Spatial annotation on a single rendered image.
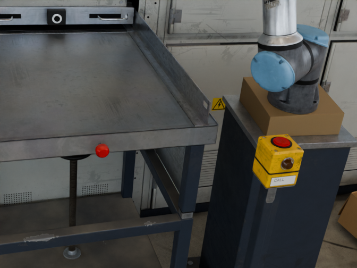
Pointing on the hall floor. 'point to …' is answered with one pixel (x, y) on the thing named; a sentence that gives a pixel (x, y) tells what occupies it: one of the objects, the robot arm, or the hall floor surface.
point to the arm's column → (311, 216)
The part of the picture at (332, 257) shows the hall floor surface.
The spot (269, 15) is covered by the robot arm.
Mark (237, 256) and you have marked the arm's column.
